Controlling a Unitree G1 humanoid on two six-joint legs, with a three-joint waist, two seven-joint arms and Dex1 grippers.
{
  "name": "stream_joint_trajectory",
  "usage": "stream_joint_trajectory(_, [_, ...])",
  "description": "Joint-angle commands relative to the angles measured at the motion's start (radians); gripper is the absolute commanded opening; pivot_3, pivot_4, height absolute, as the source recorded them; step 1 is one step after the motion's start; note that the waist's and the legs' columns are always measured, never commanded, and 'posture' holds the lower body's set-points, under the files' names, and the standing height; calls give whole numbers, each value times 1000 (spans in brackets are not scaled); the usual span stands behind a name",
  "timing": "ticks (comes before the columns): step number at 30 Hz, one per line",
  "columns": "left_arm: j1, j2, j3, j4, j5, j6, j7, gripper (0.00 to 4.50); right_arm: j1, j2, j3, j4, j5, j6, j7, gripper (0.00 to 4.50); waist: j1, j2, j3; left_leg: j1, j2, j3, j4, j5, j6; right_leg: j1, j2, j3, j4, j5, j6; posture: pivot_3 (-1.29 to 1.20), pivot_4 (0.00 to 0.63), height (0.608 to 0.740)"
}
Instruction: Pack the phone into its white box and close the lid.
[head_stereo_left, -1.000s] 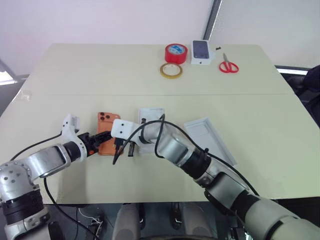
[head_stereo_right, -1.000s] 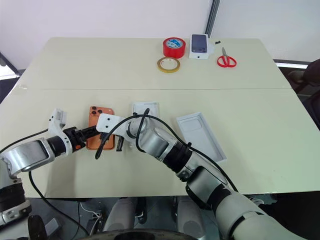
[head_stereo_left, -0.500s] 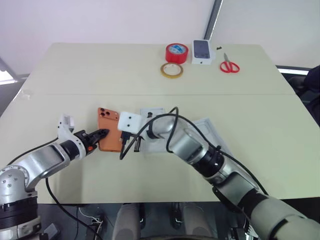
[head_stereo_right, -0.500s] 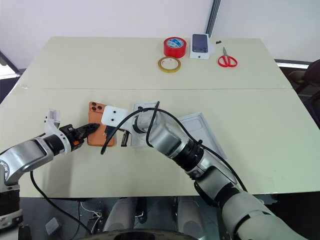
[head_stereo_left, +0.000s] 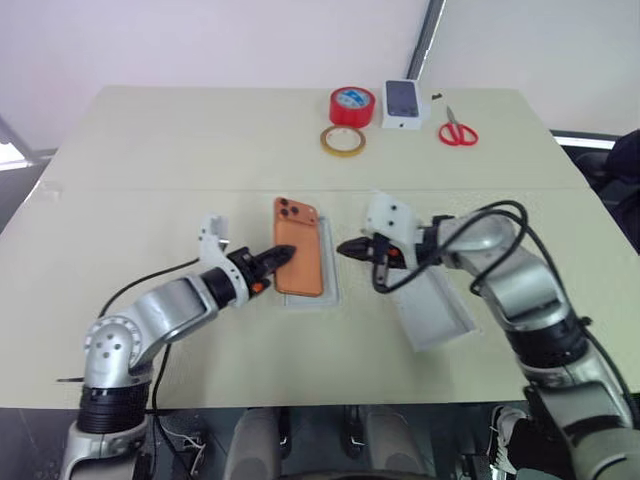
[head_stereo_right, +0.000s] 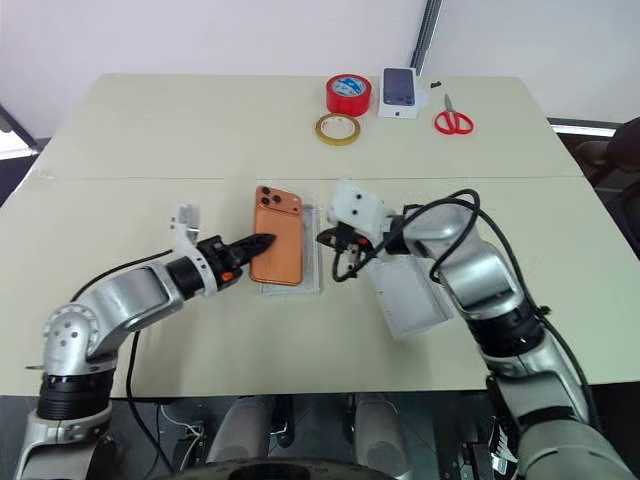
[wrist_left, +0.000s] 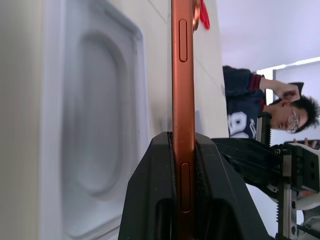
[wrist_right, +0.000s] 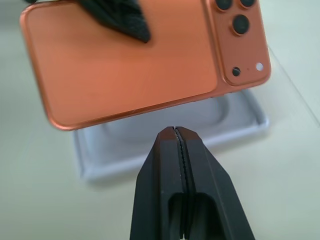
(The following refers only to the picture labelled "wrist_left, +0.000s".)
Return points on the white plastic tray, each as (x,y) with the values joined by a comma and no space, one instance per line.
(100,120)

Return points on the clear-rimmed eyeglasses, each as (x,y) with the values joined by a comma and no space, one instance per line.
(293,122)

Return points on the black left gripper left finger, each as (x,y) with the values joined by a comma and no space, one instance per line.
(147,190)

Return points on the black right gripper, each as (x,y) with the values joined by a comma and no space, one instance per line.
(287,207)

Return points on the person in navy jersey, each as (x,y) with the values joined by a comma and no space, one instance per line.
(243,110)

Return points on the orange smartphone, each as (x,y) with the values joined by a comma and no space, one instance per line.
(184,105)

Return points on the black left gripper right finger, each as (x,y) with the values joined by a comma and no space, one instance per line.
(220,200)

